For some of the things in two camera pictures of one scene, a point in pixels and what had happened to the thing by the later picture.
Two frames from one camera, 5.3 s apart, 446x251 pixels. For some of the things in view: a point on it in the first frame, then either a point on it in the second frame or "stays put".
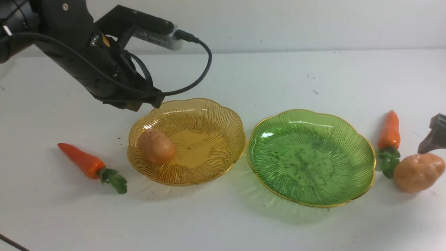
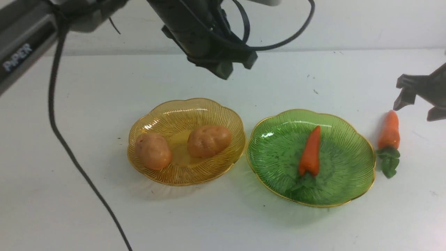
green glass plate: [314, 158] stays put
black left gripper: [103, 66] -> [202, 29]
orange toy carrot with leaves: [94, 168] -> [309, 162]
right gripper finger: [436, 137] -> [432, 88]
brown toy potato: [416, 172] -> [204, 141]
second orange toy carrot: [389, 142] stays put
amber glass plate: [209, 138] stays put
